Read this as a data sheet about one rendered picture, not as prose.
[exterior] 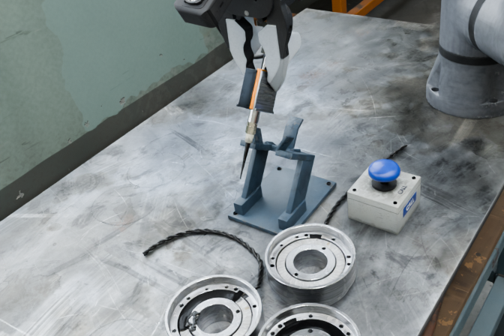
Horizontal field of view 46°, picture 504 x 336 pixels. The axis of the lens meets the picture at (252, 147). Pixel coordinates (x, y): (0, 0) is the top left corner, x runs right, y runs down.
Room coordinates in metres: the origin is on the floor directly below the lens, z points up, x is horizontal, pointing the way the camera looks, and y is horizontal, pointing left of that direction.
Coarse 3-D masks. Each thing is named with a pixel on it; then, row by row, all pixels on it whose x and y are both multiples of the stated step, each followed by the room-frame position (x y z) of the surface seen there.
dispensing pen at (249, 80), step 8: (264, 56) 0.64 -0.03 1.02; (264, 64) 0.64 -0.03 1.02; (248, 72) 0.63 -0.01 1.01; (256, 72) 0.62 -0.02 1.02; (248, 80) 0.62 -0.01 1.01; (248, 88) 0.62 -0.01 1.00; (240, 96) 0.62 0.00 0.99; (248, 96) 0.61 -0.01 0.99; (240, 104) 0.61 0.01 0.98; (248, 104) 0.60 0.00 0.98; (256, 112) 0.61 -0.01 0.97; (248, 120) 0.61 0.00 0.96; (256, 120) 0.61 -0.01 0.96; (248, 128) 0.60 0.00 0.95; (248, 136) 0.60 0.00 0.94; (248, 144) 0.60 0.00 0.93; (240, 176) 0.58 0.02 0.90
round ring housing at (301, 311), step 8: (296, 304) 0.42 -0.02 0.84; (304, 304) 0.42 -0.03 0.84; (312, 304) 0.42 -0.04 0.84; (320, 304) 0.41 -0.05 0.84; (280, 312) 0.41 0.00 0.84; (288, 312) 0.42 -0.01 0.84; (296, 312) 0.42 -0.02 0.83; (304, 312) 0.42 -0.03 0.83; (312, 312) 0.42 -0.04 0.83; (320, 312) 0.41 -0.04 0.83; (328, 312) 0.41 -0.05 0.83; (336, 312) 0.40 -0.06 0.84; (272, 320) 0.41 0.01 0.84; (280, 320) 0.41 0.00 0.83; (328, 320) 0.40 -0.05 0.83; (336, 320) 0.40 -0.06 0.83; (344, 320) 0.39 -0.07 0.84; (264, 328) 0.40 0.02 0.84; (272, 328) 0.40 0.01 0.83; (280, 328) 0.40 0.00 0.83; (312, 328) 0.40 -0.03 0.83; (344, 328) 0.39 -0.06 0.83; (352, 328) 0.38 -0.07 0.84
